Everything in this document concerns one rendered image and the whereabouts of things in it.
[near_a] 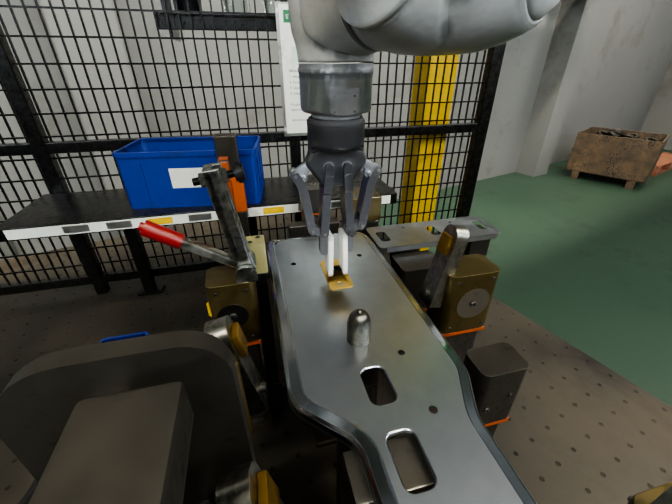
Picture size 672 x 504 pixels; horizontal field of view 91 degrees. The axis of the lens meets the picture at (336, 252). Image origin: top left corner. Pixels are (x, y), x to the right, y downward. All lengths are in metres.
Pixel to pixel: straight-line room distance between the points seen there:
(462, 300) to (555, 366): 0.46
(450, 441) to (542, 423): 0.47
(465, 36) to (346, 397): 0.35
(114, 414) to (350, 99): 0.36
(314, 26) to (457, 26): 0.17
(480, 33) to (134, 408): 0.30
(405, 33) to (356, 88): 0.14
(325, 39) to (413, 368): 0.38
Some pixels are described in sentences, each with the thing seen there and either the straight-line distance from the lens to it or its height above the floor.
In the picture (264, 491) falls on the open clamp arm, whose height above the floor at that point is 1.09.
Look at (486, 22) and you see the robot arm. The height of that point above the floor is 1.35.
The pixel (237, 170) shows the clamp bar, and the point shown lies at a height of 1.21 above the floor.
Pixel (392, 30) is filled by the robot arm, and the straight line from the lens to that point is 0.29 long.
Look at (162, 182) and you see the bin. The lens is 0.87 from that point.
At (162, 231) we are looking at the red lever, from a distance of 0.49.
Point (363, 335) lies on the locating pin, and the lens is 0.45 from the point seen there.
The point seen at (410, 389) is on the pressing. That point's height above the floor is 1.00.
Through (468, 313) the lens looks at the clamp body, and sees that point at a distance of 0.60.
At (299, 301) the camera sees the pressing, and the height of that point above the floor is 1.00.
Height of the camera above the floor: 1.33
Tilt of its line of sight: 30 degrees down
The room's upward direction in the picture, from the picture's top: straight up
